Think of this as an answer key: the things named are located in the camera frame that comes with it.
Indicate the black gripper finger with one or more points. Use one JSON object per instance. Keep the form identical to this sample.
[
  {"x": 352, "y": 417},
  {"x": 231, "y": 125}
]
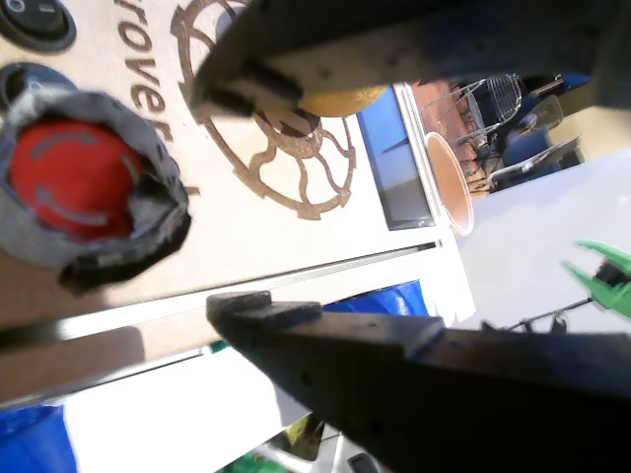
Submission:
[
  {"x": 394, "y": 29},
  {"x": 443, "y": 394}
]

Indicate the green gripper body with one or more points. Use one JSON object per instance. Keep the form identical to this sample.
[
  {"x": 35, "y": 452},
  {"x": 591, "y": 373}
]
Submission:
[{"x": 616, "y": 281}]

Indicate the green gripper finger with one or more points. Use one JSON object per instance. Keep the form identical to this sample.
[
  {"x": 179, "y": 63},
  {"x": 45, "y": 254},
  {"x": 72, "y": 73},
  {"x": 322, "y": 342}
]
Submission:
[
  {"x": 606, "y": 253},
  {"x": 589, "y": 283}
]

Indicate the wooden microverch rover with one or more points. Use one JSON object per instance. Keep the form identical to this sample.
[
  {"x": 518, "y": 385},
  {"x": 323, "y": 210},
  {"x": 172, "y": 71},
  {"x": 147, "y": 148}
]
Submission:
[{"x": 236, "y": 236}]

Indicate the red emergency stop button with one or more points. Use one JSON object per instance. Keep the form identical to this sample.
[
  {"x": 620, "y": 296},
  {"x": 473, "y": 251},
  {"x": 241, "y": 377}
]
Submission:
[{"x": 74, "y": 167}]

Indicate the yellow lemon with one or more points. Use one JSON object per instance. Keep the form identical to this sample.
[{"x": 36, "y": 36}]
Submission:
[{"x": 340, "y": 103}]

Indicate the blue ribbed rover wheel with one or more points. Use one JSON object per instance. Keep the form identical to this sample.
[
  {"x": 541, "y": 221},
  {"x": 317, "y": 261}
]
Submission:
[
  {"x": 29, "y": 443},
  {"x": 374, "y": 298}
]

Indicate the round cardboard bowl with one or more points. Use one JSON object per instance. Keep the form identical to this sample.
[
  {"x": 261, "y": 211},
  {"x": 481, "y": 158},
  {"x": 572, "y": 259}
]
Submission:
[{"x": 451, "y": 187}]

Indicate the black round rocker switch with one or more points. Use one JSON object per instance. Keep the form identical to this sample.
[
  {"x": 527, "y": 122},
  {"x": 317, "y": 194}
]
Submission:
[{"x": 34, "y": 24}]

